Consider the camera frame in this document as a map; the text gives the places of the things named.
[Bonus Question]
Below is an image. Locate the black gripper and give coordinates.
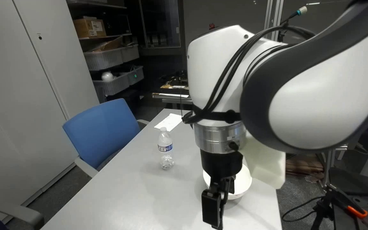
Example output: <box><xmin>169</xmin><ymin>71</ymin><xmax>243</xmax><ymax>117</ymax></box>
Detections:
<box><xmin>200</xmin><ymin>151</ymin><xmax>242</xmax><ymax>229</ymax></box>

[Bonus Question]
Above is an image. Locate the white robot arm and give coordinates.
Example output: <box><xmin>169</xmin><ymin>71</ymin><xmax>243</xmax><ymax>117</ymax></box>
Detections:
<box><xmin>182</xmin><ymin>0</ymin><xmax>368</xmax><ymax>230</ymax></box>

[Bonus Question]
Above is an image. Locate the white ceramic bowl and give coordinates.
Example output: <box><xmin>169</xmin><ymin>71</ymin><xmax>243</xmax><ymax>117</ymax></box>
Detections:
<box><xmin>227</xmin><ymin>165</ymin><xmax>252</xmax><ymax>201</ymax></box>

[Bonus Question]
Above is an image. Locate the clear water bottle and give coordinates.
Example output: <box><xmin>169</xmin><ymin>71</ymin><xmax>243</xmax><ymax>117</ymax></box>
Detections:
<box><xmin>157</xmin><ymin>128</ymin><xmax>173</xmax><ymax>170</ymax></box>

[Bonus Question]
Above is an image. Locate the white paper sheet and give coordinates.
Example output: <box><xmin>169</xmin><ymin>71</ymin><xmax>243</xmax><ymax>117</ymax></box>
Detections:
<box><xmin>155</xmin><ymin>114</ymin><xmax>181</xmax><ymax>132</ymax></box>

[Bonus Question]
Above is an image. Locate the blue office chair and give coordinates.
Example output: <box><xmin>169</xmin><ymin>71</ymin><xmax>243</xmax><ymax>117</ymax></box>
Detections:
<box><xmin>62</xmin><ymin>99</ymin><xmax>148</xmax><ymax>178</ymax></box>

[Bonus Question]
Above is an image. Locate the grey storage cabinet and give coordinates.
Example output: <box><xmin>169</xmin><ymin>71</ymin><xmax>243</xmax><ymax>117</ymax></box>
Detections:
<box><xmin>0</xmin><ymin>0</ymin><xmax>98</xmax><ymax>205</ymax></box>

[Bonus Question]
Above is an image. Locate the black camera tripod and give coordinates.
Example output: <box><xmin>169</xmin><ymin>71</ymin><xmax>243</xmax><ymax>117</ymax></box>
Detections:
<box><xmin>310</xmin><ymin>185</ymin><xmax>368</xmax><ymax>230</ymax></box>

